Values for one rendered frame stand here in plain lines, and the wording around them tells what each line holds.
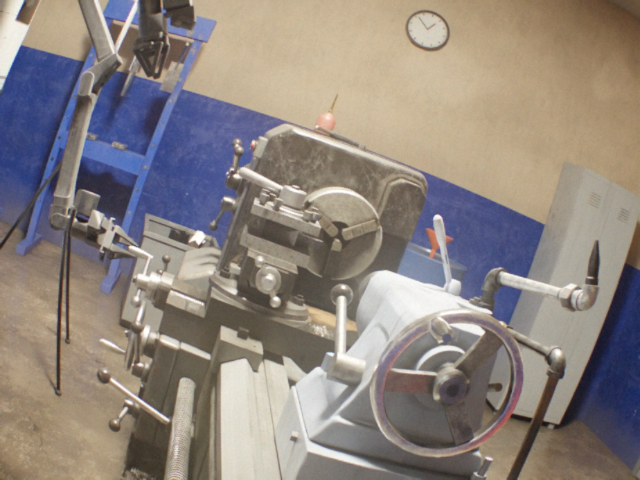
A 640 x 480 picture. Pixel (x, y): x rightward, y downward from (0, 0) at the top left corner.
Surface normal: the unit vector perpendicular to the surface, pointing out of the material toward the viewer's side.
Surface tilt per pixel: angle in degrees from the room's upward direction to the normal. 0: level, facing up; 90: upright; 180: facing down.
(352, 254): 90
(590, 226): 90
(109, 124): 90
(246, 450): 36
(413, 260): 90
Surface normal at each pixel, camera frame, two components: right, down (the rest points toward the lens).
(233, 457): -0.26, -0.95
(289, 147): 0.11, 0.15
